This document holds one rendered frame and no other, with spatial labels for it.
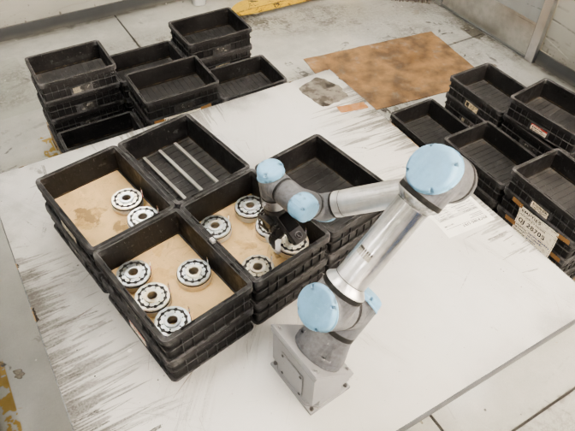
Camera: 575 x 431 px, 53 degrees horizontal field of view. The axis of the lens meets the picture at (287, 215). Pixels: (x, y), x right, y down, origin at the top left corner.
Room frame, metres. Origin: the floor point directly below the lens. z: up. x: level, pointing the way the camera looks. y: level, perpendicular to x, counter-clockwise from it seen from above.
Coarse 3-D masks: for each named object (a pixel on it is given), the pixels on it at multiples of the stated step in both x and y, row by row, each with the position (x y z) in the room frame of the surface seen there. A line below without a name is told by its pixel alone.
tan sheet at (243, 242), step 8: (224, 208) 1.37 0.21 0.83; (232, 208) 1.37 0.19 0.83; (232, 216) 1.33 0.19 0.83; (232, 224) 1.29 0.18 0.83; (240, 224) 1.30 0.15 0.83; (248, 224) 1.30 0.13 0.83; (232, 232) 1.26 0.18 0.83; (240, 232) 1.26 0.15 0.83; (248, 232) 1.26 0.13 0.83; (232, 240) 1.22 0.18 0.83; (240, 240) 1.22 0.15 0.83; (248, 240) 1.23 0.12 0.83; (256, 240) 1.23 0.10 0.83; (232, 248) 1.19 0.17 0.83; (240, 248) 1.19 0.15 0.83; (248, 248) 1.19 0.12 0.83; (256, 248) 1.19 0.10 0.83; (264, 248) 1.19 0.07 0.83; (240, 256) 1.16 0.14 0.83; (248, 256) 1.16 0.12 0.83; (272, 256) 1.16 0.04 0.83; (280, 256) 1.16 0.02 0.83
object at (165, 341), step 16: (144, 224) 1.19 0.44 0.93; (192, 224) 1.20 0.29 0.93; (208, 240) 1.13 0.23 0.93; (96, 256) 1.06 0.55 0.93; (224, 256) 1.08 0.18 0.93; (112, 272) 1.00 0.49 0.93; (240, 272) 1.02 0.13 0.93; (224, 304) 0.90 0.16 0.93; (144, 320) 0.85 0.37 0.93; (208, 320) 0.87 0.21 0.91; (160, 336) 0.80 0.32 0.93; (176, 336) 0.80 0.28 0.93
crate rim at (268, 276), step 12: (252, 168) 1.46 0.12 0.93; (228, 180) 1.40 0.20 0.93; (204, 192) 1.34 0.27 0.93; (192, 216) 1.23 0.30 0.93; (204, 228) 1.18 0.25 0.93; (324, 228) 1.20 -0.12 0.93; (216, 240) 1.13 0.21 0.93; (324, 240) 1.15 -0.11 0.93; (228, 252) 1.09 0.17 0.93; (300, 252) 1.10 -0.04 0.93; (240, 264) 1.05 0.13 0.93; (288, 264) 1.06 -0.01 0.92; (252, 276) 1.00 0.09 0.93; (264, 276) 1.00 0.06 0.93
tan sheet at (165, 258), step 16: (176, 240) 1.22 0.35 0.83; (144, 256) 1.15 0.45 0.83; (160, 256) 1.15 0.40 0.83; (176, 256) 1.15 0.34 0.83; (192, 256) 1.15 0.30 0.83; (160, 272) 1.09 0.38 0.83; (176, 288) 1.03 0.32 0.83; (208, 288) 1.03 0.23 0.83; (224, 288) 1.03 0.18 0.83; (176, 304) 0.97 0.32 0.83; (192, 304) 0.97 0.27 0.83; (208, 304) 0.97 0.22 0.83; (192, 320) 0.92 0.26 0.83
